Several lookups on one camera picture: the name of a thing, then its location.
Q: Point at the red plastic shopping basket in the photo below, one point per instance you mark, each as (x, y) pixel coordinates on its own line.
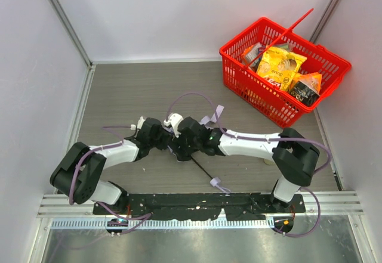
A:
(280, 107)

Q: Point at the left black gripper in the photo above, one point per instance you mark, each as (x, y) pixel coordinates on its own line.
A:
(163, 141)

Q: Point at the slotted cable duct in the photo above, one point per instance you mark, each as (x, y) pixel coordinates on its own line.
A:
(107, 223)

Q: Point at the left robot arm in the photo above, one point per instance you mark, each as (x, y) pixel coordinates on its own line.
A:
(78, 173)

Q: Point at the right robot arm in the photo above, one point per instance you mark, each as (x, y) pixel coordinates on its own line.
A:
(288, 150)

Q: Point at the lavender folding umbrella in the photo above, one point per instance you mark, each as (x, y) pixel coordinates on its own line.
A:
(210, 138)

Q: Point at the pale yellow bottle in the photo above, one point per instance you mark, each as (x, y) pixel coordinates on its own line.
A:
(269, 162)

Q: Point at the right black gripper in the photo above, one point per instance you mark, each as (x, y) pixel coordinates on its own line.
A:
(181, 148)

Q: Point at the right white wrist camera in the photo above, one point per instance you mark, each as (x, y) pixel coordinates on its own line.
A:
(173, 121)

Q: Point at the orange snack packet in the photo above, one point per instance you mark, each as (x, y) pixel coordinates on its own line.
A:
(249, 54)

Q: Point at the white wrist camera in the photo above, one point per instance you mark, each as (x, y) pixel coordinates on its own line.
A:
(136, 127)
(173, 121)

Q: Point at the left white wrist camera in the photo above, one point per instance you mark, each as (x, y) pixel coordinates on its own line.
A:
(136, 127)

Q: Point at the black and orange snack bag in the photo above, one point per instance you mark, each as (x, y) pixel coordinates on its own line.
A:
(306, 88)

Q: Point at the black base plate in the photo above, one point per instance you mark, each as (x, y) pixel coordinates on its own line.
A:
(199, 206)

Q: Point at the yellow chips bag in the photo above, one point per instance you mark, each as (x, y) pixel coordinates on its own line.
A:
(279, 66)

